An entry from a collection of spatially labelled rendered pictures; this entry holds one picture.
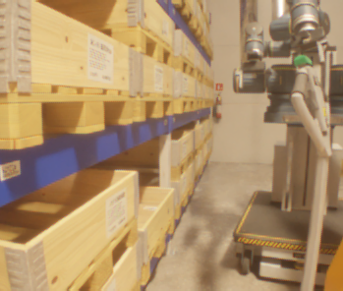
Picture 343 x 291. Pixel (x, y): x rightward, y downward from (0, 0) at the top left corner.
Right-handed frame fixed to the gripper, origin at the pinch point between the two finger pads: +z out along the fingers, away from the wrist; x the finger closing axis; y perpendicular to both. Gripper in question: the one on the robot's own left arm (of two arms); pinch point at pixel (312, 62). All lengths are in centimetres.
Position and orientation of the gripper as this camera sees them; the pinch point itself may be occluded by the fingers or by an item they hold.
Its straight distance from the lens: 117.6
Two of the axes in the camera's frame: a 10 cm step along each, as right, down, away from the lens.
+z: -1.1, 9.1, -4.1
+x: 7.6, -1.9, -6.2
